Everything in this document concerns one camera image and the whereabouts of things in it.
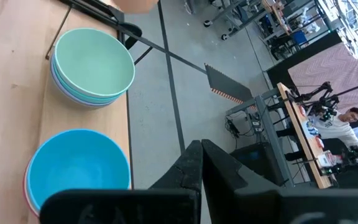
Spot blue bowl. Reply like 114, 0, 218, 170
26, 129, 132, 215

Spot orange bowl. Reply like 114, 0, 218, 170
116, 0, 160, 14

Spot gray wheeled cart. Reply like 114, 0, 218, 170
185, 0, 261, 42

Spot wooden table with gray legs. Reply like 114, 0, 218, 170
225, 82, 334, 190

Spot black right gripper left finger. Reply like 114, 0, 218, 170
39, 139, 203, 224

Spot mint green bowl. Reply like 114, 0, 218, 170
53, 27, 136, 100

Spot black serrated floor ramp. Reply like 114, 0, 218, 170
204, 63, 257, 111

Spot black cable tangle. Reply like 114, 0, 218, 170
224, 110, 264, 139

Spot wooden shelf with black frame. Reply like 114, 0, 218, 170
39, 5, 132, 191

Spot lavender bowl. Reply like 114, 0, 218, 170
50, 58, 111, 108

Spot black box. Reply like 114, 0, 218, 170
230, 141, 287, 188

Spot person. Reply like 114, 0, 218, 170
306, 106, 358, 151

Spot white robot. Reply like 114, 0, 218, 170
301, 6, 321, 34

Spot red bowl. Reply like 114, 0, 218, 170
22, 169, 41, 218

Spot black table frame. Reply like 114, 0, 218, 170
57, 0, 154, 66

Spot black partition wall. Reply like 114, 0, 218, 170
265, 29, 343, 88

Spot teal bowl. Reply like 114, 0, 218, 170
51, 55, 127, 105

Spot blue chair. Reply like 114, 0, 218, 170
291, 29, 308, 46

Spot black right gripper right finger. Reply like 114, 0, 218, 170
201, 139, 358, 224

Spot pink blanket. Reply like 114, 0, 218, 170
287, 42, 358, 118

